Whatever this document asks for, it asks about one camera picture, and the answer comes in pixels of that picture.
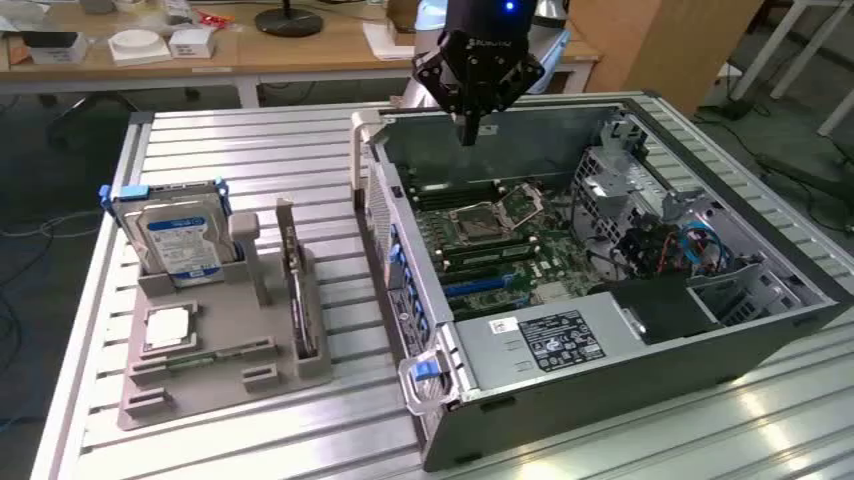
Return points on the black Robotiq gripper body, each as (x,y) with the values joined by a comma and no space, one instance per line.
(483,60)

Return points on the graphics card with metal bracket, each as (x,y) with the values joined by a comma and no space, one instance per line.
(296,300)

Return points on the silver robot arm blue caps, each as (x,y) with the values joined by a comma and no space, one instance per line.
(419,92)

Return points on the white paper stack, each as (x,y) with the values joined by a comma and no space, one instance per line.
(387,42)

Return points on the brown cardboard box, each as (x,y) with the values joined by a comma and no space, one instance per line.
(400,12)

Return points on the wooden cabinet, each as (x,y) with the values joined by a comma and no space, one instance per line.
(667,50)

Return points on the black round lamp base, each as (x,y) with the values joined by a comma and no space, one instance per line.
(289,22)

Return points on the metal socket cover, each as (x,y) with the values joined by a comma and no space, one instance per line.
(523,205)

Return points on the wooden desk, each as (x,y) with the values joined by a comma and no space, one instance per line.
(267,55)

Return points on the grey metal drive cage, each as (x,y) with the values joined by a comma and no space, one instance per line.
(614,200)

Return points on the CPU socket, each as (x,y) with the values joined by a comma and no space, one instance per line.
(476,225)

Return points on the black foot pedal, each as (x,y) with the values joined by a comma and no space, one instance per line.
(736,110)

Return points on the green motherboard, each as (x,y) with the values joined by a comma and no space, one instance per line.
(554,250)

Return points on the black RAM stick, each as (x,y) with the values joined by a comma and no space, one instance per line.
(490,252)

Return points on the small red item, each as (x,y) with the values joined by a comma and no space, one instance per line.
(216,20)

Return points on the small white box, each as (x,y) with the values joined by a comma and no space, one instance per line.
(192,44)

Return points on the blue expansion slot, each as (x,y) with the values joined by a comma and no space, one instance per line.
(473,286)

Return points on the white round tape roll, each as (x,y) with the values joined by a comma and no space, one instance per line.
(140,47)

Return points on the black floor stand base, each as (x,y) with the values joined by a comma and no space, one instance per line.
(800,170)

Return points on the black plastic shroud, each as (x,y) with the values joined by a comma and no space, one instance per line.
(660,310)

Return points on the hard disk in blue caddy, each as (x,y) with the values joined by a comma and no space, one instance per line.
(180,245)

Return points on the grey cup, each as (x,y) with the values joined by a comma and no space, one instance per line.
(97,6)

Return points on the black chair base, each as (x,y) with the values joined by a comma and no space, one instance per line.
(73,112)

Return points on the grey metal disk bay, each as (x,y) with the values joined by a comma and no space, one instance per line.
(747,300)

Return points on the grey parts rack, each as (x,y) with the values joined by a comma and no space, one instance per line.
(267,330)

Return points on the grey power supply unit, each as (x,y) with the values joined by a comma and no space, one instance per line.
(494,360)

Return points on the white box black top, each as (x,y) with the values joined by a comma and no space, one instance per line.
(53,47)

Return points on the silver CPU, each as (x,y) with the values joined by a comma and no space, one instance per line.
(167,327)

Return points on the black open PC case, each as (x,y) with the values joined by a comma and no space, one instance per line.
(667,390)

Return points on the green RAM stick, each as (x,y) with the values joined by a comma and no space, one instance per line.
(193,361)

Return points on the white table frame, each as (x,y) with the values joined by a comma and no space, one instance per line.
(762,57)

